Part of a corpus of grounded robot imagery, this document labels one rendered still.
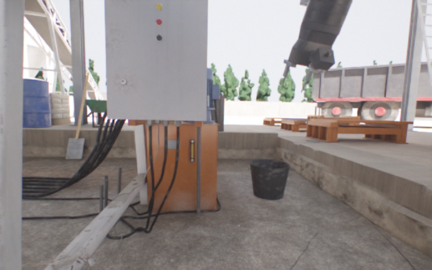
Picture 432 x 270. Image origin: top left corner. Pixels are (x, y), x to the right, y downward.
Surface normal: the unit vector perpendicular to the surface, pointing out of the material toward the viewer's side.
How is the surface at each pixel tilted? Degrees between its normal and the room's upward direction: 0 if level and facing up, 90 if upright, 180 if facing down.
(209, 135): 90
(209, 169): 90
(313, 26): 100
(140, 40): 90
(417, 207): 91
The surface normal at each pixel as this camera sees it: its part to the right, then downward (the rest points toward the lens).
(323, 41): 0.04, 0.61
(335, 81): -0.51, 0.07
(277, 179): 0.19, 0.25
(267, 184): -0.32, 0.24
